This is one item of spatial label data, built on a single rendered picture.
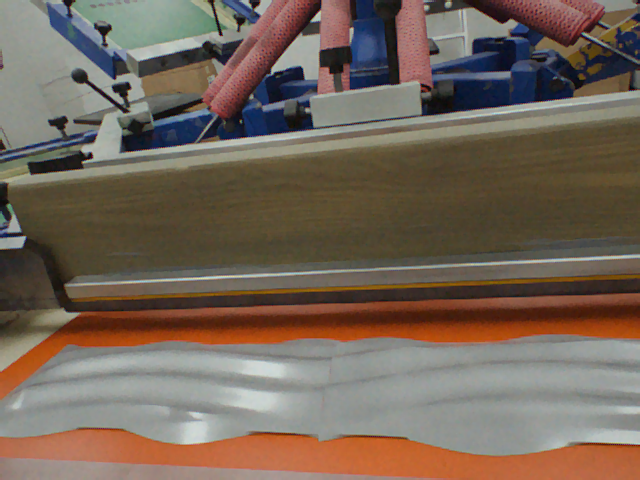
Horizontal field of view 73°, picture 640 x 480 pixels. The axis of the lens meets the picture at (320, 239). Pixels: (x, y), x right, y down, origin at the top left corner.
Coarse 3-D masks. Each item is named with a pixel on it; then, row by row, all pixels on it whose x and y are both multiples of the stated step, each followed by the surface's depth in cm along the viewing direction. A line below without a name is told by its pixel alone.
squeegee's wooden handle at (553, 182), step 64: (448, 128) 23; (512, 128) 21; (576, 128) 20; (64, 192) 26; (128, 192) 25; (192, 192) 25; (256, 192) 24; (320, 192) 23; (384, 192) 23; (448, 192) 22; (512, 192) 22; (576, 192) 21; (64, 256) 28; (128, 256) 27; (192, 256) 26; (256, 256) 25; (320, 256) 25; (384, 256) 24
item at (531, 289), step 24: (384, 288) 26; (408, 288) 26; (432, 288) 25; (456, 288) 25; (480, 288) 25; (504, 288) 25; (528, 288) 24; (552, 288) 24; (576, 288) 24; (600, 288) 24; (624, 288) 23; (72, 312) 31
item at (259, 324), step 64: (128, 320) 30; (192, 320) 29; (256, 320) 28; (320, 320) 27; (0, 384) 25; (0, 448) 20; (64, 448) 19; (128, 448) 19; (192, 448) 18; (256, 448) 18
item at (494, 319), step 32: (352, 320) 26; (384, 320) 26; (416, 320) 25; (448, 320) 25; (480, 320) 24; (512, 320) 24; (544, 320) 23; (576, 320) 23; (608, 320) 23; (320, 448) 17; (352, 448) 17; (384, 448) 17; (416, 448) 17; (576, 448) 16; (608, 448) 16
